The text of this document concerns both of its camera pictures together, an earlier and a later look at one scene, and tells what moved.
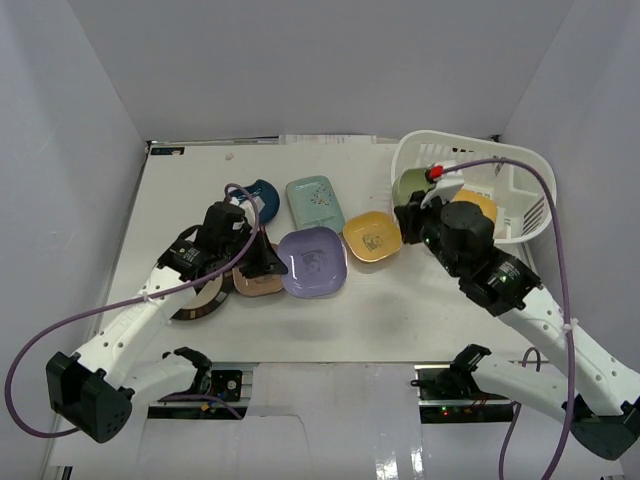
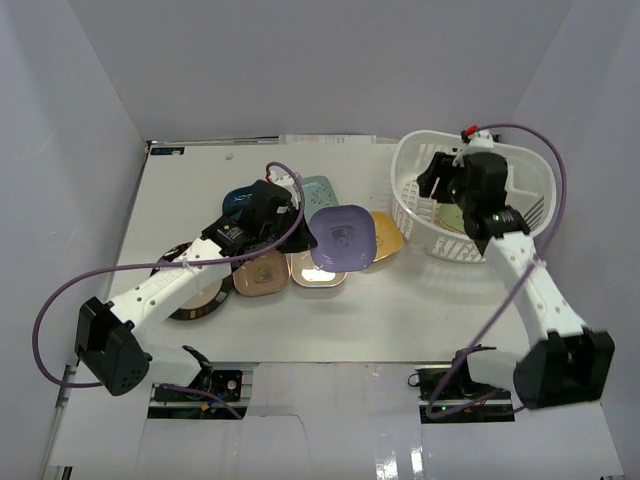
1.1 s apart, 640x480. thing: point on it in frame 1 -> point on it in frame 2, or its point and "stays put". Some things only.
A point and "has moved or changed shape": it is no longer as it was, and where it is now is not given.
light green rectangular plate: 314,203 stays put
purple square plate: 315,260 -> 345,236
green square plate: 408,181 has moved or changed shape
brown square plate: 257,286 stays put
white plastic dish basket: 521,197 stays put
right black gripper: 409,214 -> 441,167
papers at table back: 327,140 stays put
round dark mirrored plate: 209,296 stays put
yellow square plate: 372,236 stays put
